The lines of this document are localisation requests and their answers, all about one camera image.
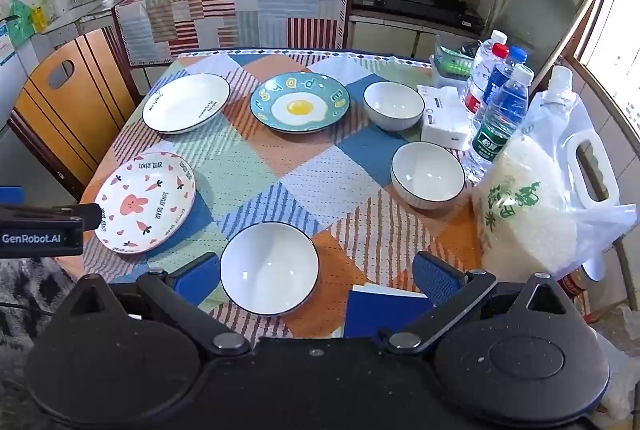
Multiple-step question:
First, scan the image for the green plastic bag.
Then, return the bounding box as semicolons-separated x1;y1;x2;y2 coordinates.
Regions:
7;0;36;48

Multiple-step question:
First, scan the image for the red tin can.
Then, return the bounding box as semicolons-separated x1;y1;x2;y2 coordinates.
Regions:
557;267;593;306

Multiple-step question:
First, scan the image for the clear bag of rice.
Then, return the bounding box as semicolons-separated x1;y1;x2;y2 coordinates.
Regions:
472;65;638;283

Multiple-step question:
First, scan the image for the striped patchwork cloth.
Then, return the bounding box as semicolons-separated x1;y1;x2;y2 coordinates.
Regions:
115;0;349;66

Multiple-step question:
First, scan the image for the white tissue pack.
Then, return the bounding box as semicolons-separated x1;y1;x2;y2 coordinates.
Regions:
416;84;473;151

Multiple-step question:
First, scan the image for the colourful checked tablecloth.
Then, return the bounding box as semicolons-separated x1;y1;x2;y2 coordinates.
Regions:
82;50;501;341

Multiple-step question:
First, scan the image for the red label water bottle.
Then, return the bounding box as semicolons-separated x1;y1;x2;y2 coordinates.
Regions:
464;30;508;116

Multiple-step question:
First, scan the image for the white plate with sun print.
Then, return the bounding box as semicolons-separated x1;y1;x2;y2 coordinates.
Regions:
142;73;232;135

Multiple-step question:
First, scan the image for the black gas stove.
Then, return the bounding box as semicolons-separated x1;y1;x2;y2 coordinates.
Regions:
351;0;486;31

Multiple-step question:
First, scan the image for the blue label water bottle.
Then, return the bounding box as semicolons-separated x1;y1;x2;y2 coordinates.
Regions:
482;45;528;111

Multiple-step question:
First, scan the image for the wooden chair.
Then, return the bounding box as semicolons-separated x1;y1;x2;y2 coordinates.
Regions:
7;27;143;203

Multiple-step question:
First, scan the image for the teal plate with egg print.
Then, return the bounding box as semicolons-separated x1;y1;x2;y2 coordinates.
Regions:
249;71;351;134

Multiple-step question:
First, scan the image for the white plastic bag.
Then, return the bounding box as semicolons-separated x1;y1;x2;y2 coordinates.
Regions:
590;305;640;421

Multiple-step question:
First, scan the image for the pink rabbit print plate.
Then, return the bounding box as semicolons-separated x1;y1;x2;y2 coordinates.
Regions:
94;151;197;255

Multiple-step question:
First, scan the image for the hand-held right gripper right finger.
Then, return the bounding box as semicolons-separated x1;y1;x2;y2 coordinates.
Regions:
378;251;571;356

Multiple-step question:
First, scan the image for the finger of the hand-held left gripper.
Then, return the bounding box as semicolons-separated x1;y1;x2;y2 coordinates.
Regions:
50;204;104;232

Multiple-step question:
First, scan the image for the green plastic basket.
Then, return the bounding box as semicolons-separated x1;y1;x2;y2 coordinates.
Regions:
432;37;483;78

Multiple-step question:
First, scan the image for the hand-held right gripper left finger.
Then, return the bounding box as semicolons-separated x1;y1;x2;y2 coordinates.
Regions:
67;252;251;358

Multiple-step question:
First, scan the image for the grey fuzzy patterned cloth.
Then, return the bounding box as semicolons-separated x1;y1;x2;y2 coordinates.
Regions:
0;256;81;416

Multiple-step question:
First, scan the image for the white bowl with dark rim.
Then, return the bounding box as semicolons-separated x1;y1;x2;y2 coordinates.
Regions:
220;221;320;316
363;81;426;132
391;141;466;211

